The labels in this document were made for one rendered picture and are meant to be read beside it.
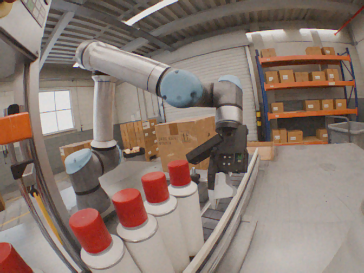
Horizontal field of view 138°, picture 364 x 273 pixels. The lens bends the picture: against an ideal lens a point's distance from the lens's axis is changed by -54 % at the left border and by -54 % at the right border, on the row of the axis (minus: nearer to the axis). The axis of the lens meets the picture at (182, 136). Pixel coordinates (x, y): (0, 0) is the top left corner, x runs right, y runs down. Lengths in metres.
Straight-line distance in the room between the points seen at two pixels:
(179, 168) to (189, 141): 0.49
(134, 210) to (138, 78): 0.27
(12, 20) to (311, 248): 0.59
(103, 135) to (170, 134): 0.33
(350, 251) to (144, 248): 0.22
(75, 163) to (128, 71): 0.36
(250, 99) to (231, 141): 4.04
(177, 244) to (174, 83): 0.27
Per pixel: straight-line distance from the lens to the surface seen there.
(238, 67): 4.53
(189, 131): 0.70
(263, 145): 1.22
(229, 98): 0.40
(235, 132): 0.37
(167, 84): 0.28
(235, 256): 0.40
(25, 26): 0.27
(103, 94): 0.60
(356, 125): 3.03
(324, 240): 0.40
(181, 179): 0.23
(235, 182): 0.59
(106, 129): 0.62
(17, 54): 0.26
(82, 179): 0.57
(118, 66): 0.38
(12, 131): 0.20
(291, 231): 0.40
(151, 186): 0.19
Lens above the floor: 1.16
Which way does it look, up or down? 9 degrees down
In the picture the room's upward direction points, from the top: 8 degrees counter-clockwise
